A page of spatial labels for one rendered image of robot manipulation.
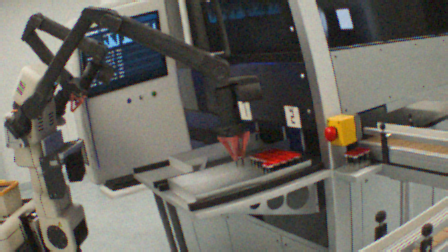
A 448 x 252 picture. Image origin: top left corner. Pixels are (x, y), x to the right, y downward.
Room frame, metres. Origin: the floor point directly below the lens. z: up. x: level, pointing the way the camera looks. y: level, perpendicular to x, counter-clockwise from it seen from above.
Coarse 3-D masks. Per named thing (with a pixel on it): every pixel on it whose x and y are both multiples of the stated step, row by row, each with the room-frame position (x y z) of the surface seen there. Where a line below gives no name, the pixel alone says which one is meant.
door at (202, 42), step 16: (192, 0) 2.29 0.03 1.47; (224, 0) 1.99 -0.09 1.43; (192, 16) 2.33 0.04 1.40; (208, 16) 2.16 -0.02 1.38; (224, 16) 2.02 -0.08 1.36; (192, 32) 2.36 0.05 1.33; (208, 32) 2.20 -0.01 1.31; (224, 32) 2.05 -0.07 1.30; (208, 48) 2.23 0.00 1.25; (224, 48) 2.08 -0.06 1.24
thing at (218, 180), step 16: (176, 176) 1.67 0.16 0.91; (192, 176) 1.69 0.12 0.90; (208, 176) 1.70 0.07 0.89; (224, 176) 1.70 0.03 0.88; (240, 176) 1.66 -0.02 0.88; (256, 176) 1.62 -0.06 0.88; (272, 176) 1.49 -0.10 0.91; (176, 192) 1.59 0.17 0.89; (192, 192) 1.59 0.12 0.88; (208, 192) 1.43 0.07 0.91; (224, 192) 1.45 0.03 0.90
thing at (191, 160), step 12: (216, 144) 2.08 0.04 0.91; (240, 144) 2.11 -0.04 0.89; (252, 144) 2.10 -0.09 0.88; (264, 144) 2.06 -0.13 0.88; (276, 144) 1.88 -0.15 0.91; (288, 144) 1.89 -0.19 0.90; (180, 156) 2.03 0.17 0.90; (192, 156) 2.05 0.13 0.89; (204, 156) 2.06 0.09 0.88; (216, 156) 2.02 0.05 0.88; (228, 156) 1.82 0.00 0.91; (180, 168) 1.90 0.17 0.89; (192, 168) 1.78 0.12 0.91
